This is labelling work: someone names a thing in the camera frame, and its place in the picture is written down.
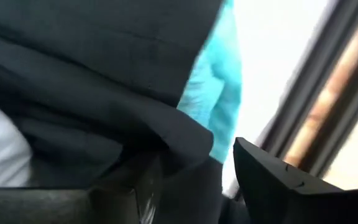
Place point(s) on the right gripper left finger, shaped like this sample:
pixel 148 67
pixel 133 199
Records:
pixel 129 193

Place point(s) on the plywood base board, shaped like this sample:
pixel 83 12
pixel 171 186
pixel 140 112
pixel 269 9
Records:
pixel 331 93

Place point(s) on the teal garment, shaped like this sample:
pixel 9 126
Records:
pixel 216 93

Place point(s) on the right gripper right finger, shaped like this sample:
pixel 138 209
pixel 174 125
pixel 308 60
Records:
pixel 275 186

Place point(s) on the black garment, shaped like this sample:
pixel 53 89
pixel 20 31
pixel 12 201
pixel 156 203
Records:
pixel 89 93

